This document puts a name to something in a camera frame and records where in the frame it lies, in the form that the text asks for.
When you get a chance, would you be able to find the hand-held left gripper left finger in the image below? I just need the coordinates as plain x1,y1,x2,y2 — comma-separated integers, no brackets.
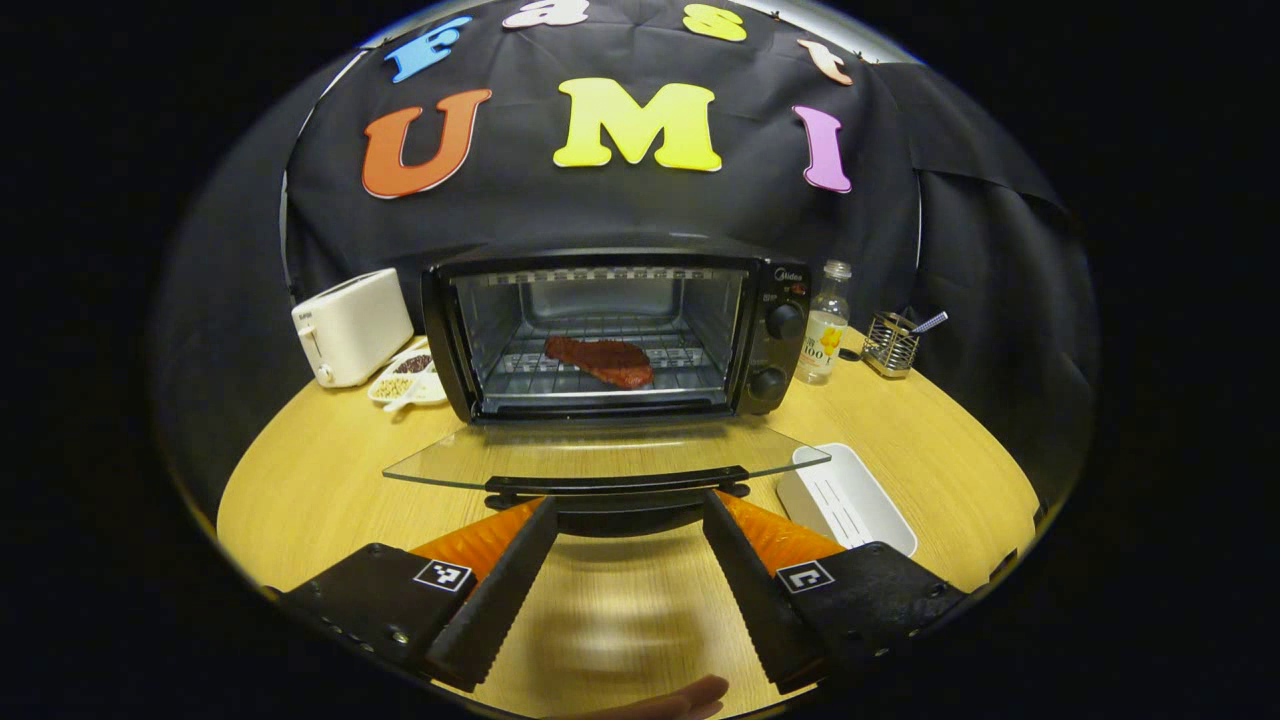
278,495,559,694

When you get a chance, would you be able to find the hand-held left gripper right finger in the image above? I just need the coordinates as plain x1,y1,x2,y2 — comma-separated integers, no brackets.
702,488,969,696

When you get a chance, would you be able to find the black electric oven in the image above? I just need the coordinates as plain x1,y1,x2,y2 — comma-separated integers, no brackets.
382,244,832,538

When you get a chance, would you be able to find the red raw steak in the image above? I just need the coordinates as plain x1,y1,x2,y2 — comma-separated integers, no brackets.
543,335,656,391

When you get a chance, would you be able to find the white plastic tray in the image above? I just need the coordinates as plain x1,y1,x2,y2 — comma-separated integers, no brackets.
776,442,920,560

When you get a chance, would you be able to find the white divided condiment dish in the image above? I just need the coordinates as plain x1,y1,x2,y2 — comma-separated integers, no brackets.
367,344,449,414

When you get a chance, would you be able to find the clear glass bottle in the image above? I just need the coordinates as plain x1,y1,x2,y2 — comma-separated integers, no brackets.
796,260,854,387

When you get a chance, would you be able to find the white toaster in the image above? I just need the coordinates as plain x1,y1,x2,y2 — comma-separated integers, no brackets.
290,267,415,390

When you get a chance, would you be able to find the black backdrop cloth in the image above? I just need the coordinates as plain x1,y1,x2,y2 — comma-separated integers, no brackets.
150,0,1101,513

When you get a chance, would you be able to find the metal wire oven rack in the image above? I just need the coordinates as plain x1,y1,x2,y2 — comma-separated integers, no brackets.
483,335,731,403

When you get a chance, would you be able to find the metal wire utensil holder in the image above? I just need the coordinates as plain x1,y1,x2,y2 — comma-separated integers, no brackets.
861,311,922,380

